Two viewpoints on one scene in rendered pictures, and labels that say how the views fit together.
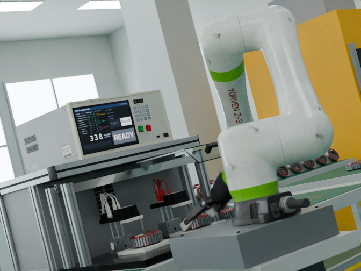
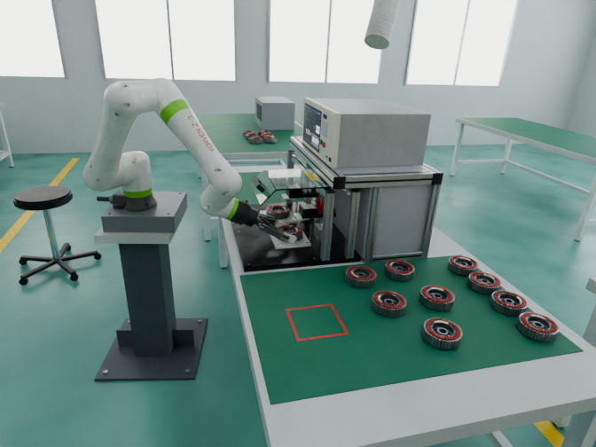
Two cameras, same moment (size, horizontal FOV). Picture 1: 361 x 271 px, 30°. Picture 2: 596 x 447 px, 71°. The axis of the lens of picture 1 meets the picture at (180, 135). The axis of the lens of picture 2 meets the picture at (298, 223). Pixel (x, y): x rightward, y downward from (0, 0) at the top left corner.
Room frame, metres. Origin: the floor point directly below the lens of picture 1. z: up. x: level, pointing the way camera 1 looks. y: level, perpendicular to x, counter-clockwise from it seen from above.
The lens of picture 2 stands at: (3.23, -1.37, 1.55)
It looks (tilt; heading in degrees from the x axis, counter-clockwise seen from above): 24 degrees down; 118
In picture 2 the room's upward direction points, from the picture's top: 3 degrees clockwise
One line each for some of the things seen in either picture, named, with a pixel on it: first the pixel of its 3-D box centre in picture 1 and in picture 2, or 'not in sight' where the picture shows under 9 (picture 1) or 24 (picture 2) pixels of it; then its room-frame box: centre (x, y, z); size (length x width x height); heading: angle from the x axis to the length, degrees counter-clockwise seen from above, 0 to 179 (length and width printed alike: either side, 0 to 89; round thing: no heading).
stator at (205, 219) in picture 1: (195, 222); (289, 233); (2.45, 0.02, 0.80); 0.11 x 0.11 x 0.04
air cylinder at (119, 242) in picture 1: (120, 243); not in sight; (2.39, 0.30, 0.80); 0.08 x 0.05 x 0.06; 133
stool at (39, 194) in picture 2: not in sight; (51, 230); (0.51, 0.11, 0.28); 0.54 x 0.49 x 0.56; 43
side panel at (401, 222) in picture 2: not in sight; (400, 223); (2.88, 0.15, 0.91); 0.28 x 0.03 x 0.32; 43
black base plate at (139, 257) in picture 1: (172, 242); (286, 230); (2.38, 0.12, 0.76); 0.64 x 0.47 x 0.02; 133
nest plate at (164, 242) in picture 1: (147, 246); (278, 216); (2.28, 0.20, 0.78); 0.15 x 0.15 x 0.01; 43
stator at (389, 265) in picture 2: not in sight; (399, 270); (2.93, 0.03, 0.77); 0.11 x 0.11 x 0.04
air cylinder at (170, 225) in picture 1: (170, 227); (321, 231); (2.55, 0.12, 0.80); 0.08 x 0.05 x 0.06; 133
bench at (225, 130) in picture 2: not in sight; (250, 166); (0.88, 1.98, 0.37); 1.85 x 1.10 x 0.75; 133
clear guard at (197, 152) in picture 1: (189, 156); (296, 184); (2.49, -0.01, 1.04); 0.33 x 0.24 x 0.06; 43
